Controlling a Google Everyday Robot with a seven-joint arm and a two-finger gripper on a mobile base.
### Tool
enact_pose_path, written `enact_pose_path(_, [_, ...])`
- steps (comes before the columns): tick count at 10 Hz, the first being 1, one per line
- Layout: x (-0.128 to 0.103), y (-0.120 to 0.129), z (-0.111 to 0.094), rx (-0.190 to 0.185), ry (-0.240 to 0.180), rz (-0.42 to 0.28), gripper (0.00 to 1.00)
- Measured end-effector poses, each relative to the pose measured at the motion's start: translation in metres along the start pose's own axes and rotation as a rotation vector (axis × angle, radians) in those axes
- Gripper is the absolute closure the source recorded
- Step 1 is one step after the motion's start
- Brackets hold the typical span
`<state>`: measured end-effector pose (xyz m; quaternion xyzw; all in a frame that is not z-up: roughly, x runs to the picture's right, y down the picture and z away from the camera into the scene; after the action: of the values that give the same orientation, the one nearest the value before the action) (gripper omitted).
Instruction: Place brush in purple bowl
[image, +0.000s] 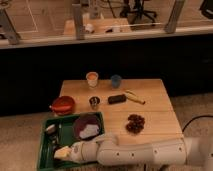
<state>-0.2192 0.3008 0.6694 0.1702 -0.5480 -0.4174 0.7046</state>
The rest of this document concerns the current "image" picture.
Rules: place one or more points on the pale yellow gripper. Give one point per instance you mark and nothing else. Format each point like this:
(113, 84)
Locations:
(63, 153)

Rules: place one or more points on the black handled dish brush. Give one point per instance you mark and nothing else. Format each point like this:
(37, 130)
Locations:
(52, 133)

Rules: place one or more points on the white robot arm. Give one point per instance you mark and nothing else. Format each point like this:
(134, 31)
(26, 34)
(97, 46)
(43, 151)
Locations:
(106, 150)

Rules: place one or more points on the white cloth in bowl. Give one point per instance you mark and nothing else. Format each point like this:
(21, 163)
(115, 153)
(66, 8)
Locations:
(89, 131)

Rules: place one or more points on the purple bowl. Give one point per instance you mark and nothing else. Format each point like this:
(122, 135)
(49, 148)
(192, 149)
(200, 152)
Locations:
(81, 123)

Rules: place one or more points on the red bowl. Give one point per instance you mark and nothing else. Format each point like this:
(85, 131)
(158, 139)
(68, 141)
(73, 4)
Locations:
(63, 105)

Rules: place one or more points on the green plastic tray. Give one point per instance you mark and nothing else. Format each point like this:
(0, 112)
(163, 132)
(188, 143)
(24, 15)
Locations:
(66, 137)

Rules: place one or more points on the small metal cup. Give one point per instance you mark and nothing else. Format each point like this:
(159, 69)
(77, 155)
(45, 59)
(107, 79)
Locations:
(94, 102)

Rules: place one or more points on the black rectangular block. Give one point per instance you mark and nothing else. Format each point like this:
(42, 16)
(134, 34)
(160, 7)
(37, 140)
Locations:
(116, 99)

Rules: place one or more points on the dark red grape bunch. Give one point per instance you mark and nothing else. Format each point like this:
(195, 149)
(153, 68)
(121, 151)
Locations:
(135, 124)

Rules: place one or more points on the orange white cup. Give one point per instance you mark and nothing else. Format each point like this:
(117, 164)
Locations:
(92, 79)

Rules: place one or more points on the yellow banana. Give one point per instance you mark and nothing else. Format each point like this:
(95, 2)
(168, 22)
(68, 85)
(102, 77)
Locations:
(133, 97)

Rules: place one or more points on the blue cup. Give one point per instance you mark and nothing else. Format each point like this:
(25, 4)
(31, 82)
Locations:
(116, 81)

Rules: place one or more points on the black office chair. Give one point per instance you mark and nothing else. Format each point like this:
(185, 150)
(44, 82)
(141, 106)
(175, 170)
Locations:
(138, 11)

